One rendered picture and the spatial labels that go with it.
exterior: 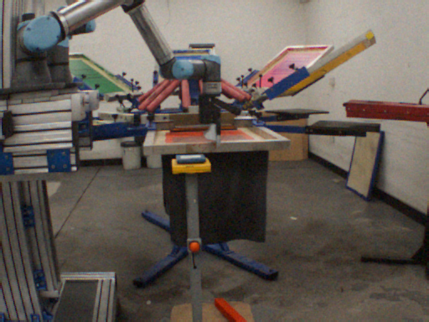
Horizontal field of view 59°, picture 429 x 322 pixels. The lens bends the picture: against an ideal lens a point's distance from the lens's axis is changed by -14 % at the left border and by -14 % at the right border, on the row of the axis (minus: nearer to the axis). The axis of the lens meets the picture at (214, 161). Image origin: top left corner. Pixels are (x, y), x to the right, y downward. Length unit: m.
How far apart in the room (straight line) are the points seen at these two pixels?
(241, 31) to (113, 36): 1.93
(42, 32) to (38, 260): 0.99
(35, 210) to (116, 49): 4.86
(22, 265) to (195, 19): 5.21
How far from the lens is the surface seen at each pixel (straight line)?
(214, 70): 1.66
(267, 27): 6.64
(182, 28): 6.44
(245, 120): 2.30
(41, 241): 1.84
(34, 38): 1.35
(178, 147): 1.68
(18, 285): 1.91
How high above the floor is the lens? 1.24
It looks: 11 degrees down
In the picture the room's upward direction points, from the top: 1 degrees counter-clockwise
